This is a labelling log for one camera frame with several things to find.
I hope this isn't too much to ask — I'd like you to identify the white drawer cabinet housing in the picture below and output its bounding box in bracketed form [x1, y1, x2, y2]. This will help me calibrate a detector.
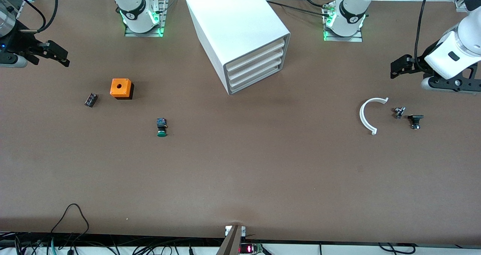
[186, 0, 291, 96]

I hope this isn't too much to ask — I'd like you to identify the red LED display device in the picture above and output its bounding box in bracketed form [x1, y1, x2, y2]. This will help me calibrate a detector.
[238, 243, 263, 255]

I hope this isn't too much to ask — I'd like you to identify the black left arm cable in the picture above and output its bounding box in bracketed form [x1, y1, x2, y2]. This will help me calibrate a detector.
[414, 0, 433, 65]

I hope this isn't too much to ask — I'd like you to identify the black cable under table edge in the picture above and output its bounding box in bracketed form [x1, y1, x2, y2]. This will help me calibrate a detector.
[378, 243, 417, 254]

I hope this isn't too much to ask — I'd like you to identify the grey camera mount beam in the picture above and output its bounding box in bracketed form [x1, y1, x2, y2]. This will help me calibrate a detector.
[216, 225, 246, 255]

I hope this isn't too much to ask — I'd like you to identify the black looped cable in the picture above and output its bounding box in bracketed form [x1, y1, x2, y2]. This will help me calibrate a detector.
[51, 203, 90, 245]

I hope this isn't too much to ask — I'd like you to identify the black button holder part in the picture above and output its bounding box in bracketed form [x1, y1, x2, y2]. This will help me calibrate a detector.
[408, 114, 424, 130]

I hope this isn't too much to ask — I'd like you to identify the white lowest cabinet drawer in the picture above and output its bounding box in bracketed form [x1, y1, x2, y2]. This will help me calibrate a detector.
[229, 58, 282, 94]

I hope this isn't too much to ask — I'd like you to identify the long black table cable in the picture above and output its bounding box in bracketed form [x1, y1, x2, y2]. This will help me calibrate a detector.
[266, 0, 332, 17]

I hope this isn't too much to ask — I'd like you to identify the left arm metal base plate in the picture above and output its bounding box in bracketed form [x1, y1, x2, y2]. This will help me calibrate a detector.
[324, 5, 363, 42]

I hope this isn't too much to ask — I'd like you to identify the orange box with hole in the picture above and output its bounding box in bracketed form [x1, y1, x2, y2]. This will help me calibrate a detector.
[110, 78, 134, 100]

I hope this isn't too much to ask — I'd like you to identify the white curved plastic arc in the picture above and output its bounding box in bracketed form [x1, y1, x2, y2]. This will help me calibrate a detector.
[360, 97, 389, 135]

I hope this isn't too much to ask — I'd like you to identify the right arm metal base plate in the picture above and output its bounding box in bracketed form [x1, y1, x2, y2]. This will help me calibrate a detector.
[125, 0, 166, 37]

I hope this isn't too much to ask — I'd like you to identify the green push button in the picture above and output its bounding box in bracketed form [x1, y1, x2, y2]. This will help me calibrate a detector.
[156, 117, 168, 138]

